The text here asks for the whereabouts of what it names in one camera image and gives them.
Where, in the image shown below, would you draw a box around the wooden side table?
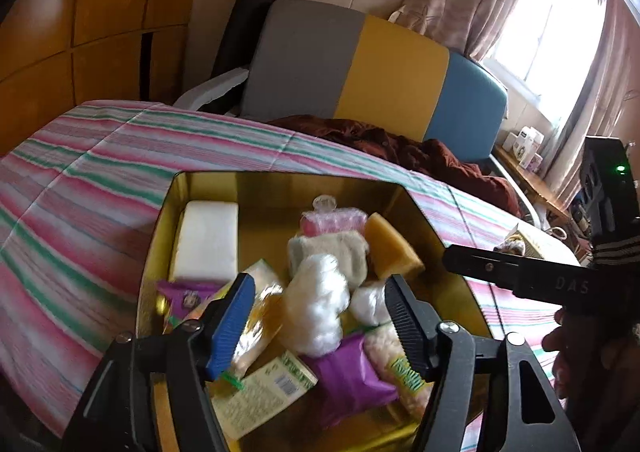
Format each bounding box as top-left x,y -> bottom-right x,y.
492,145 -> 596,253

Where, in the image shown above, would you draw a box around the clear cracker packet green ends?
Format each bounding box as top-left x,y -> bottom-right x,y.
227,259 -> 286,390

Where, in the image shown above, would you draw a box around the wooden wardrobe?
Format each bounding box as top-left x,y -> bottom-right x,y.
0,0 -> 211,158

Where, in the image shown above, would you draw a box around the black rolled mat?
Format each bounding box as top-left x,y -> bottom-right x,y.
212,0 -> 283,83

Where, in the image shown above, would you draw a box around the pink bubble-wrapped bottle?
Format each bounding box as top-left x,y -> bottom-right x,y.
300,195 -> 369,236

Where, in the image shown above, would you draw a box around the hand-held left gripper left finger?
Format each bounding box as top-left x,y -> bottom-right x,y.
62,273 -> 257,452

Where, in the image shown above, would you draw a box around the plain purple packet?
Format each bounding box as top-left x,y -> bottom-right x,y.
300,332 -> 401,428

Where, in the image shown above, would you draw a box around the grey yellow blue sofa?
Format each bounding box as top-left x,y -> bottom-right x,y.
172,0 -> 541,228

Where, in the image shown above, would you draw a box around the window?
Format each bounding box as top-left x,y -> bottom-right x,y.
482,0 -> 608,103

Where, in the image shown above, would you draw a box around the golden tin box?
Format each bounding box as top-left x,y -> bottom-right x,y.
135,171 -> 493,452

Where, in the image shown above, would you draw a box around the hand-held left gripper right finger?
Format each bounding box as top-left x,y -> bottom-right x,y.
384,275 -> 581,452

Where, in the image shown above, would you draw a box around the person's right hand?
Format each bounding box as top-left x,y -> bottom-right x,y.
542,309 -> 574,398

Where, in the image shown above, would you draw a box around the small cream green box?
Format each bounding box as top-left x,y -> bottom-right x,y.
210,349 -> 319,440

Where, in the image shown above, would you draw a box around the yellow sponge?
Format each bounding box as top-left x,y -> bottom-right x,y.
363,212 -> 426,280

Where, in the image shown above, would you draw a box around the rust brown quilted jacket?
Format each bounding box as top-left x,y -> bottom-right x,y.
267,115 -> 523,218

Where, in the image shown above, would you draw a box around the cream cardboard box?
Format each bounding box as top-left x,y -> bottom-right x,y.
505,226 -> 576,263

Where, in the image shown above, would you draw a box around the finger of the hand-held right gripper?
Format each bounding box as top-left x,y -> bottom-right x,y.
442,245 -> 523,299

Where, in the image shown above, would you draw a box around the rice cracker packet green label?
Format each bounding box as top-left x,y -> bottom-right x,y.
363,325 -> 436,420

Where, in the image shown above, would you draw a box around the purple packet with picture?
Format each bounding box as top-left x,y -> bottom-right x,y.
156,279 -> 228,323

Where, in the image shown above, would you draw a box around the white foam block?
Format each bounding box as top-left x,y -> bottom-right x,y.
169,201 -> 240,283

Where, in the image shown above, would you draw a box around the white plastic bag bundle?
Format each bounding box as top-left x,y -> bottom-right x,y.
348,279 -> 393,325
281,253 -> 351,358

